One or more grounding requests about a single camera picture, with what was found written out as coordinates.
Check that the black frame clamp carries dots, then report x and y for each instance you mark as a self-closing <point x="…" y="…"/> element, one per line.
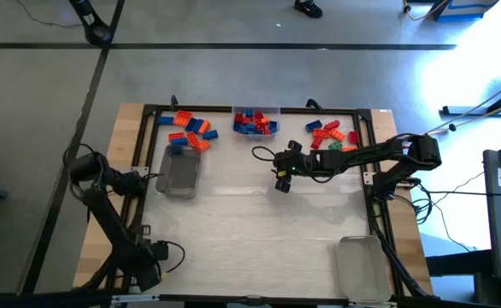
<point x="314" y="104"/>
<point x="173" y="102"/>

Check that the person's shoe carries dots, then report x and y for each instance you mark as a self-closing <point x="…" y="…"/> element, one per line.
<point x="308" y="7"/>

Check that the clear plastic bin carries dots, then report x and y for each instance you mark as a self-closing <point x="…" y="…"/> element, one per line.
<point x="276" y="112"/>

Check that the beige long rod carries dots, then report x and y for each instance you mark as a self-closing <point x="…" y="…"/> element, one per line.
<point x="436" y="128"/>

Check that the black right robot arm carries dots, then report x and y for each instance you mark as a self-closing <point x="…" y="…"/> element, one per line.
<point x="361" y="158"/>

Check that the small orange toy block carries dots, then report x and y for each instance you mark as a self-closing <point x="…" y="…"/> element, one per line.
<point x="266" y="120"/>

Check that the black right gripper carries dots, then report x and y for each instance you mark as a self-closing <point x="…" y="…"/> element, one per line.
<point x="297" y="162"/>

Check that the black stand base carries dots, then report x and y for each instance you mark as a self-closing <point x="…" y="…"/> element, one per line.
<point x="97" y="32"/>

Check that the blue and white box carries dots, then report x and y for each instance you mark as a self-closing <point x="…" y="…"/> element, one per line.
<point x="468" y="4"/>

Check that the white mounting plate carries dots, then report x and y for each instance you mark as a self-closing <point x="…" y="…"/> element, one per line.
<point x="369" y="178"/>
<point x="139" y="170"/>

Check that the black floor stand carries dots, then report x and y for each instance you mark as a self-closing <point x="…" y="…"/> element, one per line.
<point x="468" y="111"/>

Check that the wide orange toy block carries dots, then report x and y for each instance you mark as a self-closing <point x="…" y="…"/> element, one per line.
<point x="183" y="118"/>

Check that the long orange toy block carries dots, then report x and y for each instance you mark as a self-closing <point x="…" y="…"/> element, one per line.
<point x="204" y="145"/>
<point x="337" y="134"/>
<point x="321" y="133"/>
<point x="349" y="148"/>
<point x="204" y="126"/>
<point x="175" y="136"/>
<point x="192" y="139"/>

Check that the long blue toy block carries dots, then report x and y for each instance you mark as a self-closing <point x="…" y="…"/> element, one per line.
<point x="165" y="120"/>
<point x="313" y="126"/>
<point x="194" y="125"/>
<point x="210" y="135"/>
<point x="179" y="141"/>

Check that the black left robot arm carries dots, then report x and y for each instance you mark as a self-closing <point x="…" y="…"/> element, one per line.
<point x="105" y="218"/>

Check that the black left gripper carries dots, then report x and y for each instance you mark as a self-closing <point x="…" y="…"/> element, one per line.
<point x="143" y="267"/>

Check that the dark grey translucent bin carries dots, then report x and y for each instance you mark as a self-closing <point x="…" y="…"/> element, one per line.
<point x="178" y="175"/>

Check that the black aluminium table frame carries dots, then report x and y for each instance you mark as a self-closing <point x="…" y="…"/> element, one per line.
<point x="212" y="108"/>

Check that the long red toy block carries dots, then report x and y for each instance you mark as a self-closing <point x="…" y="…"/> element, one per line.
<point x="331" y="125"/>
<point x="316" y="143"/>

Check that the small black knob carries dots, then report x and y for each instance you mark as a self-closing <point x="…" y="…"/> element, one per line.
<point x="452" y="127"/>

